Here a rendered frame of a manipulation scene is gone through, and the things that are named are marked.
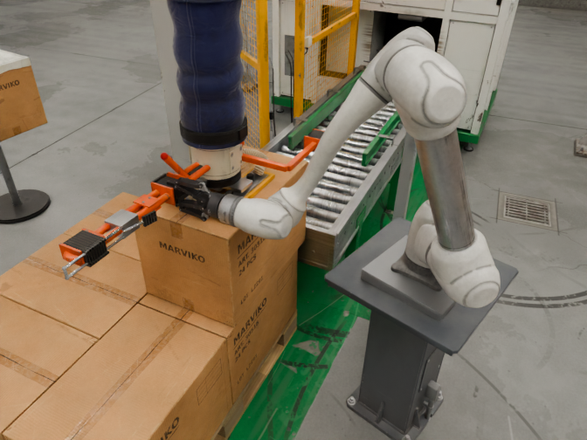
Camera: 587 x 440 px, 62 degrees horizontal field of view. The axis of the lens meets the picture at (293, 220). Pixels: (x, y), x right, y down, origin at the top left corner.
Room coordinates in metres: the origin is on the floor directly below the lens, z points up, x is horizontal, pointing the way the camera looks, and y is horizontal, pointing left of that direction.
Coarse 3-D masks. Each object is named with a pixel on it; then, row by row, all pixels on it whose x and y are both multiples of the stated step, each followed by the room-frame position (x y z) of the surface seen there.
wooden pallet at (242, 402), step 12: (288, 324) 1.64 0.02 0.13; (288, 336) 1.64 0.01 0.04; (276, 348) 1.58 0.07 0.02; (264, 360) 1.41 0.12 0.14; (276, 360) 1.52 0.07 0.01; (264, 372) 1.44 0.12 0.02; (252, 384) 1.37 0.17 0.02; (240, 396) 1.23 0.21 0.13; (252, 396) 1.31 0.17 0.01; (240, 408) 1.22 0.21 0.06; (228, 420) 1.14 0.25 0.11; (216, 432) 1.06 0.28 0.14; (228, 432) 1.13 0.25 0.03
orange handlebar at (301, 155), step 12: (312, 144) 1.63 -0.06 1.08; (252, 156) 1.52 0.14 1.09; (300, 156) 1.53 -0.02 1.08; (192, 168) 1.43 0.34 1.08; (204, 168) 1.43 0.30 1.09; (276, 168) 1.46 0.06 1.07; (288, 168) 1.46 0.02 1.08; (156, 192) 1.27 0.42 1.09; (144, 204) 1.19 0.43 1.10; (156, 204) 1.20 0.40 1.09; (108, 228) 1.08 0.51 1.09; (108, 240) 1.03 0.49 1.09
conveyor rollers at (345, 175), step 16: (336, 112) 3.21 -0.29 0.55; (384, 112) 3.24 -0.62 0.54; (320, 128) 2.95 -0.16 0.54; (368, 128) 2.99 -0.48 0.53; (400, 128) 2.99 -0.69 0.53; (352, 144) 2.75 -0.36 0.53; (368, 144) 2.72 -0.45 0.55; (384, 144) 2.76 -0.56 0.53; (304, 160) 2.51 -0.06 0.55; (336, 160) 2.52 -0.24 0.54; (352, 160) 2.56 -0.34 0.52; (336, 176) 2.33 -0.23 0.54; (352, 176) 2.37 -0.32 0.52; (320, 192) 2.17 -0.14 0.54; (336, 192) 2.16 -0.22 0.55; (352, 192) 2.18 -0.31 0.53; (320, 208) 2.07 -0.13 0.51; (336, 208) 2.03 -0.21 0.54; (320, 224) 1.88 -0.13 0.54
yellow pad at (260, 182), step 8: (248, 176) 1.54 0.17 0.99; (256, 176) 1.58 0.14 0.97; (264, 176) 1.59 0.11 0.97; (272, 176) 1.60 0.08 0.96; (256, 184) 1.53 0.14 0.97; (264, 184) 1.54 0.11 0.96; (224, 192) 1.47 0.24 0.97; (232, 192) 1.43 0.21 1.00; (248, 192) 1.47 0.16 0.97; (256, 192) 1.49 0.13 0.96
